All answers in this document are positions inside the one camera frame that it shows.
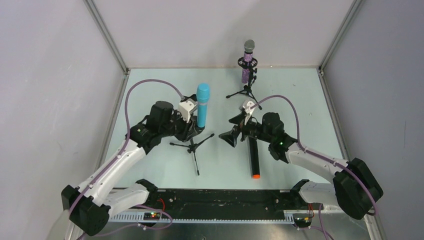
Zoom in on black round-base mic stand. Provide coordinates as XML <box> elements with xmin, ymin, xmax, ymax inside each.
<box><xmin>177</xmin><ymin>94</ymin><xmax>206</xmax><ymax>142</ymax></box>

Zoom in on black small tripod stand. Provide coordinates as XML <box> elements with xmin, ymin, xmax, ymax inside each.
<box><xmin>169</xmin><ymin>133</ymin><xmax>215</xmax><ymax>176</ymax></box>

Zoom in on turquoise microphone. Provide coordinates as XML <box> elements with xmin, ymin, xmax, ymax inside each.
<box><xmin>196</xmin><ymin>83</ymin><xmax>210</xmax><ymax>128</ymax></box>

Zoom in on black tripod shock-mount stand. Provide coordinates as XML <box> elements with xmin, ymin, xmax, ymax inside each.
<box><xmin>225</xmin><ymin>57</ymin><xmax>258</xmax><ymax>103</ymax></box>

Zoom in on purple glitter microphone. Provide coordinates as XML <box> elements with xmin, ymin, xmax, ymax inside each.
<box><xmin>241</xmin><ymin>39</ymin><xmax>255</xmax><ymax>85</ymax></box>

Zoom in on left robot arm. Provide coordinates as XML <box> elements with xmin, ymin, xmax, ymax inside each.
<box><xmin>61</xmin><ymin>98</ymin><xmax>208</xmax><ymax>237</ymax></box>

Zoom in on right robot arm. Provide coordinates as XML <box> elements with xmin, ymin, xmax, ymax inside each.
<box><xmin>219</xmin><ymin>112</ymin><xmax>384</xmax><ymax>220</ymax></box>

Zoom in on black microphone orange end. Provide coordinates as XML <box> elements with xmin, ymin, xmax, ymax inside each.
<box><xmin>248</xmin><ymin>137</ymin><xmax>261</xmax><ymax>179</ymax></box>

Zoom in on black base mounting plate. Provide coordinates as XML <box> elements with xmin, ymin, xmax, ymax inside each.
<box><xmin>143</xmin><ymin>188</ymin><xmax>309</xmax><ymax>221</ymax></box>

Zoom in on left circuit board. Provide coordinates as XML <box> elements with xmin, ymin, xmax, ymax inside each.
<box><xmin>142</xmin><ymin>211</ymin><xmax>162</xmax><ymax>221</ymax></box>

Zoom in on circuit board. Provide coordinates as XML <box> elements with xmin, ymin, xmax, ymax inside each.
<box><xmin>293</xmin><ymin>216</ymin><xmax>312</xmax><ymax>229</ymax></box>
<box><xmin>142</xmin><ymin>211</ymin><xmax>162</xmax><ymax>221</ymax></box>

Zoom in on right circuit board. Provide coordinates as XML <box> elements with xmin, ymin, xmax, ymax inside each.
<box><xmin>293</xmin><ymin>216</ymin><xmax>312</xmax><ymax>229</ymax></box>

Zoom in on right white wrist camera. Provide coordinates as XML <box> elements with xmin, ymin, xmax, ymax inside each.
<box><xmin>240</xmin><ymin>97</ymin><xmax>256</xmax><ymax>125</ymax></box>

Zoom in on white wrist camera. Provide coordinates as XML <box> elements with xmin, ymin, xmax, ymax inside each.
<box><xmin>177</xmin><ymin>98</ymin><xmax>198</xmax><ymax>123</ymax></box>
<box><xmin>240</xmin><ymin>97</ymin><xmax>256</xmax><ymax>125</ymax></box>

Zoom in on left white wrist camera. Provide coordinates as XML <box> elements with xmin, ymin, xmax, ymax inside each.
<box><xmin>177</xmin><ymin>98</ymin><xmax>198</xmax><ymax>123</ymax></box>

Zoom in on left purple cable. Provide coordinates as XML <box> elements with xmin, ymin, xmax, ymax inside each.
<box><xmin>67</xmin><ymin>79</ymin><xmax>185</xmax><ymax>240</ymax></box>

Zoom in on purple cable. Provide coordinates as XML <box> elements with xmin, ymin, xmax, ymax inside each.
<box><xmin>67</xmin><ymin>79</ymin><xmax>185</xmax><ymax>240</ymax></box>
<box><xmin>250</xmin><ymin>95</ymin><xmax>379</xmax><ymax>217</ymax></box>

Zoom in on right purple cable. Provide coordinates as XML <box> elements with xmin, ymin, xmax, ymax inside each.
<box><xmin>250</xmin><ymin>95</ymin><xmax>379</xmax><ymax>217</ymax></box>

